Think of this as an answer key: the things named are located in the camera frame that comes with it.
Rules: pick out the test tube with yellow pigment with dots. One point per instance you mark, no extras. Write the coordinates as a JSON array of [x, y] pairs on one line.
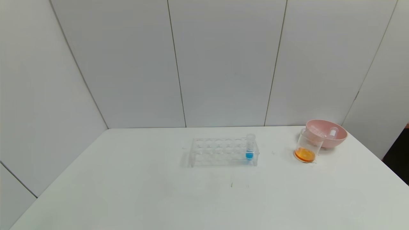
[[332, 132]]

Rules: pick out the test tube with red pigment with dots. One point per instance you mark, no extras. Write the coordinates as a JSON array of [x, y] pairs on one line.
[[318, 130]]

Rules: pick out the clear acrylic test tube rack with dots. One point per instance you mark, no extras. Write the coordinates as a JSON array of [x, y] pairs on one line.
[[217, 156]]

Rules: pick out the pink bowl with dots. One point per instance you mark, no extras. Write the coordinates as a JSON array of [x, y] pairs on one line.
[[340, 140]]

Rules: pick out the test tube with blue pigment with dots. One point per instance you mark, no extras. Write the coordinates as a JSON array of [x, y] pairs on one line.
[[250, 150]]

